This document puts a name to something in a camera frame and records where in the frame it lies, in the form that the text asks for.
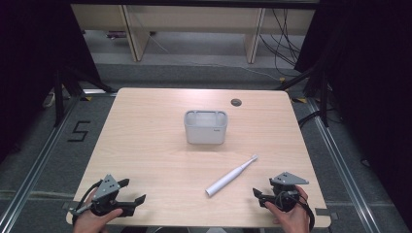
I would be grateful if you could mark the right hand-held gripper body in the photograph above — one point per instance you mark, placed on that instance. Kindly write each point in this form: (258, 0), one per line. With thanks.
(286, 194)

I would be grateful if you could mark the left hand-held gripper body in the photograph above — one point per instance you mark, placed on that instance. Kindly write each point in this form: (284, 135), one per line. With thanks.
(108, 188)

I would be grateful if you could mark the white electric toothbrush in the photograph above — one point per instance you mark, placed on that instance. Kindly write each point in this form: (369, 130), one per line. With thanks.
(230, 176)

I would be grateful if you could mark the grey toothbrush holder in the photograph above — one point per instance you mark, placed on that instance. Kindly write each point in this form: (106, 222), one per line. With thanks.
(206, 129)

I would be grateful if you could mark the person's right hand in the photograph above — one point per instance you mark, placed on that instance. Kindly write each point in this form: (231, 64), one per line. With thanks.
(291, 221)

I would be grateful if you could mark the person's left hand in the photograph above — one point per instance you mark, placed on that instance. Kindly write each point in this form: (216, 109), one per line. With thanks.
(94, 221)

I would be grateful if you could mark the round grey table grommet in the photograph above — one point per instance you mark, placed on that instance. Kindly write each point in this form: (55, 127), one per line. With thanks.
(236, 102)

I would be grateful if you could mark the black metal stand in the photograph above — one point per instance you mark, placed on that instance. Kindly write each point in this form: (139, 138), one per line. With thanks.
(59, 97)

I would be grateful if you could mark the white power strip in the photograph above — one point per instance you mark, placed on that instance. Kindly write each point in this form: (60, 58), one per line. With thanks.
(49, 99)

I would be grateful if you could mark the black curtain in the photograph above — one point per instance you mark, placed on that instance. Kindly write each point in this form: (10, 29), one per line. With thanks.
(372, 81)
(29, 64)

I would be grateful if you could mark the metal floor rail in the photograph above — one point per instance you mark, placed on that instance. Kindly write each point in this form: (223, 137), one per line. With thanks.
(35, 168)
(343, 174)

